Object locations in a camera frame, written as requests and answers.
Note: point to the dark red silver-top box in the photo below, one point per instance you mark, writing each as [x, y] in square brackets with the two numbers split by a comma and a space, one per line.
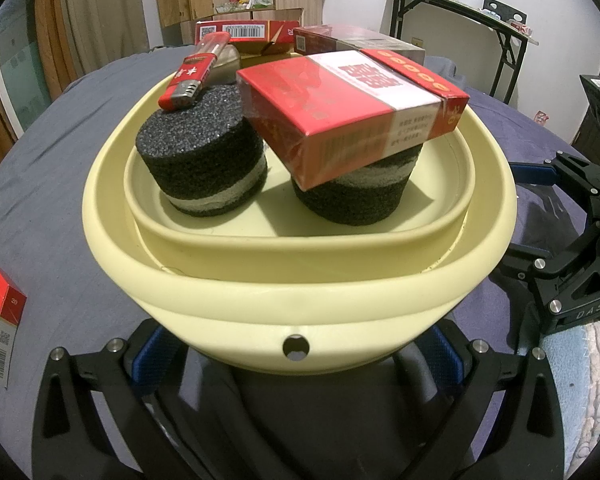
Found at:
[330, 42]

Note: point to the black foam cylinder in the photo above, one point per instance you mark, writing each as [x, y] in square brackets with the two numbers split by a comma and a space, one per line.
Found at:
[350, 200]
[195, 150]

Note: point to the glossy red cigarette pack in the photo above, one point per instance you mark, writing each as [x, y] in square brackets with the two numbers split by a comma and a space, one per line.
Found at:
[245, 30]

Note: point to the red white box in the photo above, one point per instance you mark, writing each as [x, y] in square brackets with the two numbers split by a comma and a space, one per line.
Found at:
[519, 25]

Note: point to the round metal tin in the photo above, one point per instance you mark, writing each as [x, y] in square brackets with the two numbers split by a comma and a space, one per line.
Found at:
[227, 65]

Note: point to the beige curtain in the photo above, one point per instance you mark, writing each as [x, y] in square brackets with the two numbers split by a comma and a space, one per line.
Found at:
[105, 10]

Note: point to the light quilted bear blanket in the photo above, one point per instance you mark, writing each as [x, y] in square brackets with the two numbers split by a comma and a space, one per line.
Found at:
[590, 400]

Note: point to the red white cigarette pack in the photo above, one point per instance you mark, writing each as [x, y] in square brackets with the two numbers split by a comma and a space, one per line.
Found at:
[2, 310]

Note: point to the red lighter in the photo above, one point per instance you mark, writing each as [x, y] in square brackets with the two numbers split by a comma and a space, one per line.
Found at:
[192, 72]

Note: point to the yellow wall outlet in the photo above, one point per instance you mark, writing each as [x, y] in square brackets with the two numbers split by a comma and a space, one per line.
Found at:
[417, 41]

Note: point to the large red white carton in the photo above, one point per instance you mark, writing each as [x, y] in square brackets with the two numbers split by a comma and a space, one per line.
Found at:
[330, 105]

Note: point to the brown wooden panel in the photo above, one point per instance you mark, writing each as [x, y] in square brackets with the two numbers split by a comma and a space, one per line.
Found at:
[55, 35]

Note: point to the black folding table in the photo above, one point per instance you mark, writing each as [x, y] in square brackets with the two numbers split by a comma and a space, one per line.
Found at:
[395, 10]

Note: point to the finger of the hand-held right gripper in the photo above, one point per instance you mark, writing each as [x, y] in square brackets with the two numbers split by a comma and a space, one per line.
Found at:
[535, 174]
[555, 260]

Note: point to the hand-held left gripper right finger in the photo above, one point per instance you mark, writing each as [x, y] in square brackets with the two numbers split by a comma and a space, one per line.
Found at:
[442, 355]

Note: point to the gray blanket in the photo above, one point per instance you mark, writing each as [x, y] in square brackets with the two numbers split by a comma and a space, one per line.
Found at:
[55, 185]

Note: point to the pink box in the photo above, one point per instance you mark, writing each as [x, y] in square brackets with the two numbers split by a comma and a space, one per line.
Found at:
[541, 117]

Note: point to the yellow foldable basin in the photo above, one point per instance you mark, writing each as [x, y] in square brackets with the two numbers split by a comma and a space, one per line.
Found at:
[300, 305]

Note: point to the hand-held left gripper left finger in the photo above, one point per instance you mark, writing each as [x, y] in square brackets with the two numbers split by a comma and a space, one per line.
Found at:
[150, 355]

